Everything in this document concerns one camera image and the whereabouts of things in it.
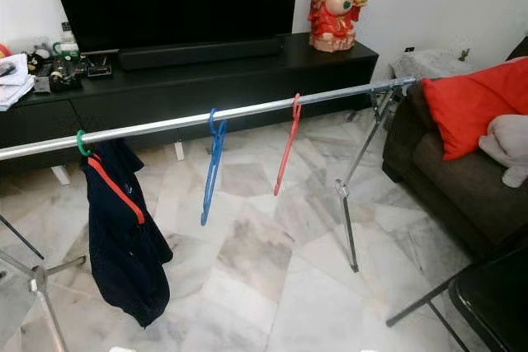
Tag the blue plastic hanger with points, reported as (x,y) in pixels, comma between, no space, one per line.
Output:
(207,195)

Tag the red hanger with green hook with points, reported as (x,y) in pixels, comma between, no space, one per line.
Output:
(117,190)

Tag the red plastic hanger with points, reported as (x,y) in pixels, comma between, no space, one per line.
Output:
(287,146)

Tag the stack of white papers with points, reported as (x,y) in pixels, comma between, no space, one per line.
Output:
(12,88)

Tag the orange ball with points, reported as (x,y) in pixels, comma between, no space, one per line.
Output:
(3,50)

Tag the small black box device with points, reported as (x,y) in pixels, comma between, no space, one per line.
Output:
(101,68)

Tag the clear bottle green label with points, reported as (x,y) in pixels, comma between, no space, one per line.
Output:
(69,40)

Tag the navy shirt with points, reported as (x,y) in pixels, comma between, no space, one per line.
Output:
(124,269)

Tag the silver metal clothes rack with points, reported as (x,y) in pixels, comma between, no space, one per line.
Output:
(214,117)

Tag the black soundbar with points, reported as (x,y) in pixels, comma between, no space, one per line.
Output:
(198,53)

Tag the black TV console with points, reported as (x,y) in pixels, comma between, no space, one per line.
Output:
(214,88)

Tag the red laughing Buddha statue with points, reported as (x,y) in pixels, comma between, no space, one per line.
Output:
(334,14)

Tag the side table with lace cloth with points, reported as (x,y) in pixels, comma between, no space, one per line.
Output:
(429,63)

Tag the dark brown sofa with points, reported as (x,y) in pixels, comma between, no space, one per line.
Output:
(445,187)

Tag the small brass figurine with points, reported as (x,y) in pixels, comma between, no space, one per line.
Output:
(464,54)

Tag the grey plush toy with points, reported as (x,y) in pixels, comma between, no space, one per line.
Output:
(507,138)

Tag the black folding chair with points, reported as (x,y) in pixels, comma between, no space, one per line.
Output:
(495,298)

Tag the black wall socket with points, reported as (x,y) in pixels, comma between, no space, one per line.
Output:
(409,49)

